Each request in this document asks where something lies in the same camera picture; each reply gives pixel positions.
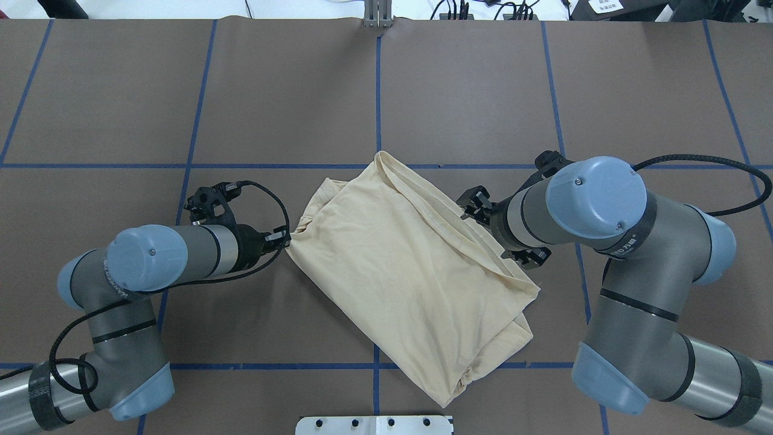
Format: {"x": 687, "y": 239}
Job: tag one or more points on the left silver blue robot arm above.
{"x": 112, "y": 358}

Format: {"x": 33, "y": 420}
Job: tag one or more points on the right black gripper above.
{"x": 499, "y": 225}

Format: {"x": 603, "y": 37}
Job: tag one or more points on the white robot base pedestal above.
{"x": 395, "y": 424}

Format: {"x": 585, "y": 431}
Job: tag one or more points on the cream long-sleeve graphic shirt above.
{"x": 427, "y": 287}

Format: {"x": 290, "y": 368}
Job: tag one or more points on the aluminium frame post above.
{"x": 378, "y": 13}

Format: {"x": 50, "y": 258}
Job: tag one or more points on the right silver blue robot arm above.
{"x": 657, "y": 249}

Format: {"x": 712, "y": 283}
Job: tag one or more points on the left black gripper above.
{"x": 247, "y": 246}

